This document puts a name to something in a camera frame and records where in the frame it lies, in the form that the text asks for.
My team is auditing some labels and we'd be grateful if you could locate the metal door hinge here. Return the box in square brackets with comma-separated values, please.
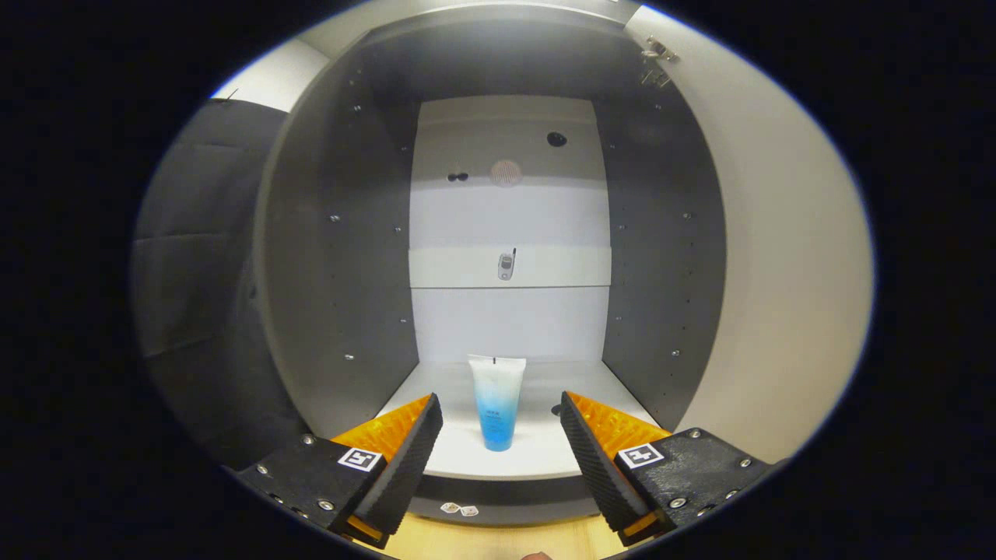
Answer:
[640, 37, 679, 86]

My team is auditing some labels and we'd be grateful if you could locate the dark grey cabinet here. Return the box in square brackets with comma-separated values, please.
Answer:
[253, 8, 728, 526]

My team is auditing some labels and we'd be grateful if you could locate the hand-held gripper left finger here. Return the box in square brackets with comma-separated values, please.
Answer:
[233, 393, 444, 550]

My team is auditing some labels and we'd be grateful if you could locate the blue and white tube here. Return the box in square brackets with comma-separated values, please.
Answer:
[468, 355, 527, 452]

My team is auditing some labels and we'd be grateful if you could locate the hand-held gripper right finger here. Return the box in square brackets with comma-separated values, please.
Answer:
[559, 390, 779, 547]

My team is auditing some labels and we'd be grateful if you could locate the black backdrop cloth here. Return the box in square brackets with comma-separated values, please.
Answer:
[131, 100, 312, 467]

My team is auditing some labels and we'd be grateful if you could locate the white cabinet shelf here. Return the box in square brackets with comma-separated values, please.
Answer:
[376, 359, 662, 481]

